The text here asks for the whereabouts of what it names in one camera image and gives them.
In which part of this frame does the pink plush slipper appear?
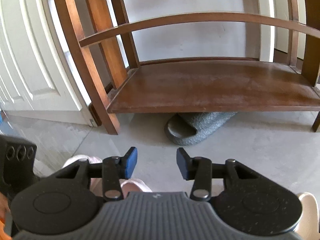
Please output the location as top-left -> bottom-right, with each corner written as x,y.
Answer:
63,147 -> 152,200

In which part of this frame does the orange slide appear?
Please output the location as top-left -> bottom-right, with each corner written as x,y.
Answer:
0,218 -> 12,240

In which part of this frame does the dark green textured slide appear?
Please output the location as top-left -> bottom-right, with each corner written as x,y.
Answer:
164,112 -> 237,146

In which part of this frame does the person left hand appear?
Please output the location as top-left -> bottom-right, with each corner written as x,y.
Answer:
0,193 -> 10,220

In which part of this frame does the white panelled door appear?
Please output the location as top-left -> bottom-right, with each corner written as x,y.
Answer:
1,0 -> 96,127

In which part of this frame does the cream heart slide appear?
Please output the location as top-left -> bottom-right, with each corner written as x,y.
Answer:
295,192 -> 320,240

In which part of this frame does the brown wooden shoe rack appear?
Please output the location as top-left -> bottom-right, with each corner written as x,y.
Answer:
49,0 -> 320,136

